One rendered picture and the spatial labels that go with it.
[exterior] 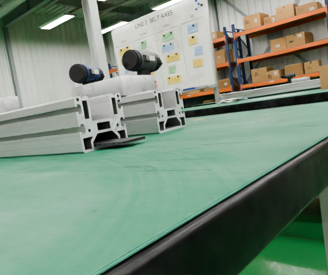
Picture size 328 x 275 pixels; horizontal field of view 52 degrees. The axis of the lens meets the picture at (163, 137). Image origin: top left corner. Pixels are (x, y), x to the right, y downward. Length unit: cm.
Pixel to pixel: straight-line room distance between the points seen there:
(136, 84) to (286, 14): 989
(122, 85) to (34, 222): 52
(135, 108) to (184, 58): 322
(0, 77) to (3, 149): 1281
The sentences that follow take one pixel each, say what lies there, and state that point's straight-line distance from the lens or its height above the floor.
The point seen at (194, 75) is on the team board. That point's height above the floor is 112.
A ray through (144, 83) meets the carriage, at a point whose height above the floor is 89.
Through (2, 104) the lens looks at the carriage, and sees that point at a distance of 81.
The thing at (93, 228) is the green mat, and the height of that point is 78.
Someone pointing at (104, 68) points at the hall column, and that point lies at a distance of 934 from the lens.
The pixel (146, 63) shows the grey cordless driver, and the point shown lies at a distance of 96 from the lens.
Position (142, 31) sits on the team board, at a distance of 431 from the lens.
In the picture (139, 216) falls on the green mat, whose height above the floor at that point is 78.
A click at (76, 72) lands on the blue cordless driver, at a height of 97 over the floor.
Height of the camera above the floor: 83
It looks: 5 degrees down
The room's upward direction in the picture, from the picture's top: 9 degrees counter-clockwise
